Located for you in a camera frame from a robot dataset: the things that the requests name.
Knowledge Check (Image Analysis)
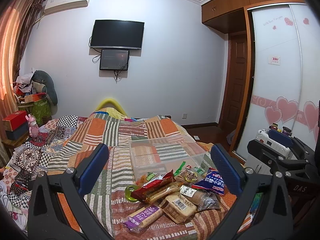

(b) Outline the wall mounted black television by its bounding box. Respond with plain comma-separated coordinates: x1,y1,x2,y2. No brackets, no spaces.
90,20,145,50

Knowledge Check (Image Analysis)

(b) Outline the pink rabbit toy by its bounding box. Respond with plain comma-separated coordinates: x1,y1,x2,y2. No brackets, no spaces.
25,114,39,139

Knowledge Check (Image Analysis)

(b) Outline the blue white snack bag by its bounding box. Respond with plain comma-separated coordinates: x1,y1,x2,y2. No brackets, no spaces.
191,167,225,196

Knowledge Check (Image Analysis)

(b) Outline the green jelly cup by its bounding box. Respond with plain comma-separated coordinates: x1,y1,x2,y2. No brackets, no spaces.
125,184,140,202

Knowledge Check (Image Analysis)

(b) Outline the red snack packet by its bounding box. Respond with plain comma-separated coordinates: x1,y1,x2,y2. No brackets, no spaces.
132,170,175,203

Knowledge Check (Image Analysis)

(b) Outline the long tan biscuit pack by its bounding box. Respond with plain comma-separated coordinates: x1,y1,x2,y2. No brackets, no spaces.
144,181,183,204

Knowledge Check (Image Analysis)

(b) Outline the brown wooden door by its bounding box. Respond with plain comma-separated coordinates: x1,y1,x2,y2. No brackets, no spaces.
219,33,247,133

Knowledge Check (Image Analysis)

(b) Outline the orange brown curtain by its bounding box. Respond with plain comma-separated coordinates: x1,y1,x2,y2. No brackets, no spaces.
0,0,47,165

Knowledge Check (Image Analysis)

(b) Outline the orange bun green label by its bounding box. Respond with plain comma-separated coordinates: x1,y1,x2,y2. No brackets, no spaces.
136,172,165,186

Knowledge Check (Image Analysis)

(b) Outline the white air conditioner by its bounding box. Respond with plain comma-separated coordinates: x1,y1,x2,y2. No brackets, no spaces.
44,0,90,15

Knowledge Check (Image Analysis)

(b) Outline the small black wall monitor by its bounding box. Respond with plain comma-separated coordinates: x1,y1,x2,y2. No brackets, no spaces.
99,49,130,71

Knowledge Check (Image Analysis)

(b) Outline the cat ear crisps bag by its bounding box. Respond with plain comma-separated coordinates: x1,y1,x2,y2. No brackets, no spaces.
174,161,204,186

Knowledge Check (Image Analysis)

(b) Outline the clear plastic storage bin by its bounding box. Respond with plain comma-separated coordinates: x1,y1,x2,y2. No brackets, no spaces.
129,135,207,180

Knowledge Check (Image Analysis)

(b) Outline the yellow pillow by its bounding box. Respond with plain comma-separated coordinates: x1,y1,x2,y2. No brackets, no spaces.
95,98,127,115

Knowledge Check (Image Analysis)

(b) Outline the round cracker sleeve white label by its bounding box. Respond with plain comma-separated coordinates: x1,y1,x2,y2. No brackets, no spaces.
180,185,220,212

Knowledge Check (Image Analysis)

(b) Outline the toasted bread slice pack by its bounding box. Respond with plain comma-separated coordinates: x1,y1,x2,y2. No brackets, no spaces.
159,192,197,224

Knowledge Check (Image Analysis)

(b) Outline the patchwork striped bed quilt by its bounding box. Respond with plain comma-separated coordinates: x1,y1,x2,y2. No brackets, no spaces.
1,107,237,239

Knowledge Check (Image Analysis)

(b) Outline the purple biscuit pack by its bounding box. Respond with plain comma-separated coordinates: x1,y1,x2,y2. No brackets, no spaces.
123,204,163,233

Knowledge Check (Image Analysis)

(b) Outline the red shoe box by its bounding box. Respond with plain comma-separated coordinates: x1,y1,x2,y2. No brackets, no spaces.
2,111,27,132

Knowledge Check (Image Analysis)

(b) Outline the green patterned storage box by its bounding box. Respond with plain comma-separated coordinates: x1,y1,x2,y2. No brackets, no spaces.
30,98,52,127

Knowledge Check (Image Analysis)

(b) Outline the wooden wardrobe with sliding doors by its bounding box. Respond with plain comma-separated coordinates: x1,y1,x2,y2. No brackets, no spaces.
201,0,319,162

